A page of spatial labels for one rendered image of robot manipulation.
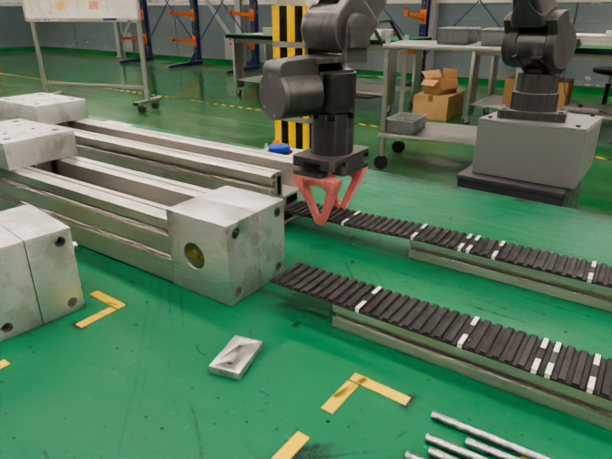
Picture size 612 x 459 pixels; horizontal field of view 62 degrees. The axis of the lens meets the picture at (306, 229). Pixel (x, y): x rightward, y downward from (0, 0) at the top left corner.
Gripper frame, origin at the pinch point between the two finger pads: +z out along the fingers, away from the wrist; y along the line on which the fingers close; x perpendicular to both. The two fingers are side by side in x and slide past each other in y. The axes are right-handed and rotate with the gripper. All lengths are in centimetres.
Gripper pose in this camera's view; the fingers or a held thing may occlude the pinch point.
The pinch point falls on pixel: (330, 213)
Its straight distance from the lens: 73.1
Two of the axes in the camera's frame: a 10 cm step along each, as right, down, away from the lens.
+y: -5.6, 3.2, -7.7
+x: 8.3, 2.3, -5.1
